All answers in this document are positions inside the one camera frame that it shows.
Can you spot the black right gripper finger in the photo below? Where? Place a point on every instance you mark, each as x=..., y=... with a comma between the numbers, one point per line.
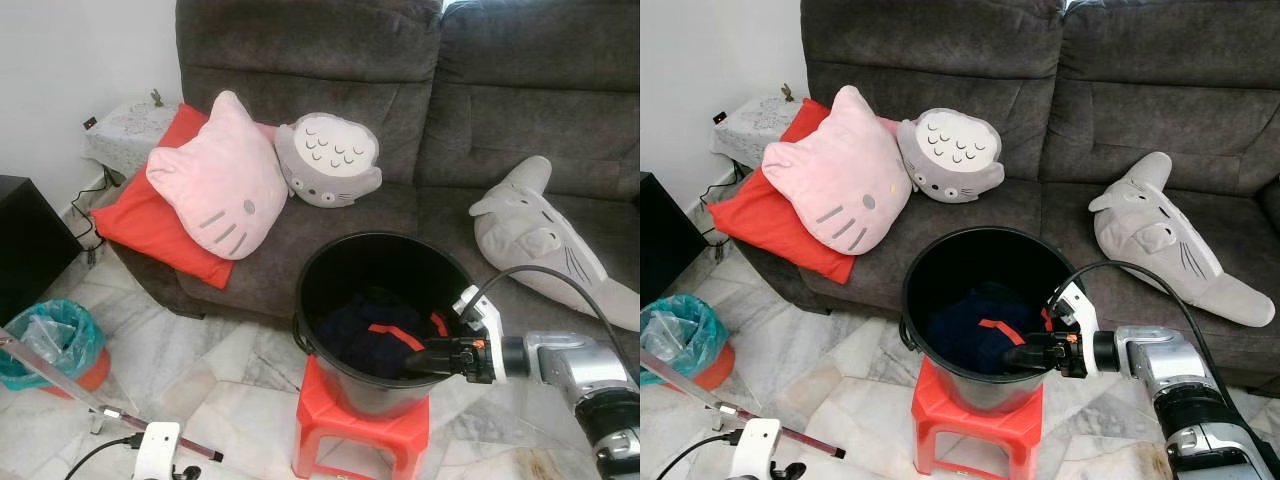
x=432, y=358
x=1030, y=353

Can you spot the red plastic hanger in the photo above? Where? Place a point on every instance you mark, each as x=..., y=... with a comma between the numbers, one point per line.
x=1000, y=328
x=395, y=333

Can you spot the dark navy garment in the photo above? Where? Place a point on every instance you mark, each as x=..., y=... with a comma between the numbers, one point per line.
x=360, y=340
x=960, y=335

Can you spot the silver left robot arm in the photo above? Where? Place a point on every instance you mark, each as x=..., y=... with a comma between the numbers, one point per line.
x=695, y=450
x=100, y=455

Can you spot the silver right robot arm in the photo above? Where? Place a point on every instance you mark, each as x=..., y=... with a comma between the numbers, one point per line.
x=1160, y=365
x=570, y=365

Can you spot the silver metal clothes rack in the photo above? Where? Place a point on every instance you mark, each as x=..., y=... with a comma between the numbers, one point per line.
x=100, y=405
x=740, y=410

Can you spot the red plastic stool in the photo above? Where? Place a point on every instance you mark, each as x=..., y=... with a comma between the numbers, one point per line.
x=970, y=430
x=350, y=430

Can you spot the black plastic bucket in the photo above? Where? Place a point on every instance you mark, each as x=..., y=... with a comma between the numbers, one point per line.
x=940, y=270
x=330, y=275

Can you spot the large grey flat plush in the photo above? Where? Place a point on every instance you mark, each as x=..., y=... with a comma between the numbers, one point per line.
x=1150, y=225
x=530, y=230

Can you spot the red bin with teal bag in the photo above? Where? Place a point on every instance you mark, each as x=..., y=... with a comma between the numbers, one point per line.
x=685, y=340
x=50, y=345

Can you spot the grey round owl cushion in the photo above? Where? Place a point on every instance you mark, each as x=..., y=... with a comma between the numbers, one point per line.
x=952, y=155
x=330, y=160

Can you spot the red square cushion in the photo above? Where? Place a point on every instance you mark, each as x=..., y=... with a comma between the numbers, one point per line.
x=140, y=225
x=760, y=220

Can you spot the dark grey fabric sofa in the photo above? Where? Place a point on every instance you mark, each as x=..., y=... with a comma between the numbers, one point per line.
x=1130, y=100
x=500, y=100

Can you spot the pink cat face cushion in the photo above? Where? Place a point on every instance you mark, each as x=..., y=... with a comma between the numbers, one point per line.
x=215, y=180
x=835, y=175

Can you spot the lace covered side table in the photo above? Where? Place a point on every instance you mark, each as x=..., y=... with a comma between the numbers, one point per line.
x=755, y=120
x=130, y=125

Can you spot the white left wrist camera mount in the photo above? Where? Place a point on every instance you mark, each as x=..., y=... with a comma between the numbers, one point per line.
x=755, y=448
x=157, y=450

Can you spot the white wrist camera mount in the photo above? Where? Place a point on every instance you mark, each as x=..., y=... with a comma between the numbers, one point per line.
x=755, y=448
x=485, y=310
x=157, y=450
x=1078, y=305

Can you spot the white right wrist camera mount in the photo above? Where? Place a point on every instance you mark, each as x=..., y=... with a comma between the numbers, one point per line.
x=1078, y=305
x=485, y=310

